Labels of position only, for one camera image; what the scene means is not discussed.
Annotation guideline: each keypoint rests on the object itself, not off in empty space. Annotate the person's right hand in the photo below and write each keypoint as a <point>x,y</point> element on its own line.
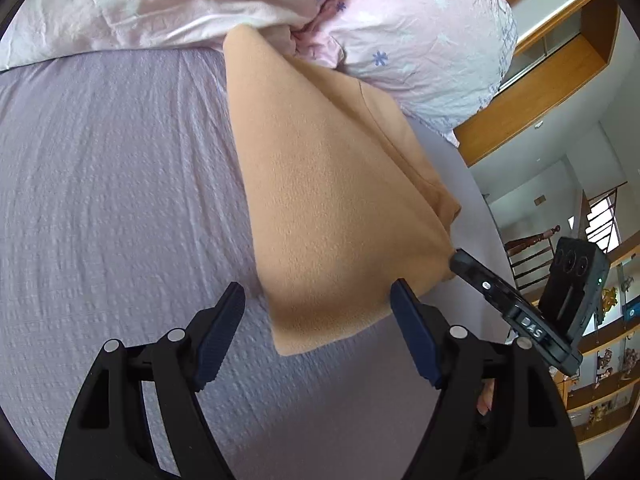
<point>484,402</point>

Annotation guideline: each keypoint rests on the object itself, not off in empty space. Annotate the lavender bed sheet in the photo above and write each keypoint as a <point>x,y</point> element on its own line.
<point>123,214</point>

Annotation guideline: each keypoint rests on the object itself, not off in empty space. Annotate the wooden stair railing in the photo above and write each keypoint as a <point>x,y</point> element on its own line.
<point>533,257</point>

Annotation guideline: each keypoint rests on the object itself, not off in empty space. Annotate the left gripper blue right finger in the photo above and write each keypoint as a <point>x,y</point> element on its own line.
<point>421,327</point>

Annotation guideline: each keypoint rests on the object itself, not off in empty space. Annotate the large pink floral pillow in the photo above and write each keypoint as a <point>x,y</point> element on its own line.
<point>42,30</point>

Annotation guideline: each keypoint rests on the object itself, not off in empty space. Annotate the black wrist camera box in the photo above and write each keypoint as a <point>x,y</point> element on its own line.
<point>573,290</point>

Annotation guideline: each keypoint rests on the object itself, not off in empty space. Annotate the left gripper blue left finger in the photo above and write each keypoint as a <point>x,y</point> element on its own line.
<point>213,332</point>

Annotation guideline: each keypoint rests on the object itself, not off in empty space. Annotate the tan fleece garment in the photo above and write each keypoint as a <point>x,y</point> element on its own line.
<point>341,196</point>

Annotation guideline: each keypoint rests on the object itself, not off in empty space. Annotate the wooden wall shelf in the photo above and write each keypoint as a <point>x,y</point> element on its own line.
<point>604,393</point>

